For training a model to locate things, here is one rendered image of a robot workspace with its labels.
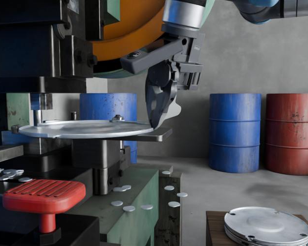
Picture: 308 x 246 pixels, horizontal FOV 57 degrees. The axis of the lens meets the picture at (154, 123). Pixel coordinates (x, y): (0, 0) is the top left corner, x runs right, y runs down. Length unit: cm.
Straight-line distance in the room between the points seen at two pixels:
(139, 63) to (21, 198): 31
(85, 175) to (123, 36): 56
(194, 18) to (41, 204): 40
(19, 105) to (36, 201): 66
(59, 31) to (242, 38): 347
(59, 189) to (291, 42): 385
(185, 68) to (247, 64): 337
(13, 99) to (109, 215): 51
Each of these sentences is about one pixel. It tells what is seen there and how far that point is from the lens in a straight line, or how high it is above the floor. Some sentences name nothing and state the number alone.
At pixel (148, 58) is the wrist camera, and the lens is 51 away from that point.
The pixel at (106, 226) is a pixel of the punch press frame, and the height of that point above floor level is 64.
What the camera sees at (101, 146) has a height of 75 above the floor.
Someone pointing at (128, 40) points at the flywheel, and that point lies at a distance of 97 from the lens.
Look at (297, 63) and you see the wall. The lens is 402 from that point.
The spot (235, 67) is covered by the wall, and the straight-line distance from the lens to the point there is 391.
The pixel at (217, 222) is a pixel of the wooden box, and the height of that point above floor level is 35.
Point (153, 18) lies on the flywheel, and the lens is 97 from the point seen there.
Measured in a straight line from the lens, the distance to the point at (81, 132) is 58.
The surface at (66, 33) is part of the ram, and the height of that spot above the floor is 98.
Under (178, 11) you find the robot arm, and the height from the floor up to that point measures 100.
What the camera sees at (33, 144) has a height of 76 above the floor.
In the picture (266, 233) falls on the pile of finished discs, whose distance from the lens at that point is 111.
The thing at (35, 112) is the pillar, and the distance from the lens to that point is 80.
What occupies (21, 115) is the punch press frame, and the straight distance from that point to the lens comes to 93.
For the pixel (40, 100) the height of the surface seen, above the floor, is 84.
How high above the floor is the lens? 85
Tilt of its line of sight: 5 degrees down
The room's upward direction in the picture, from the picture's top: straight up
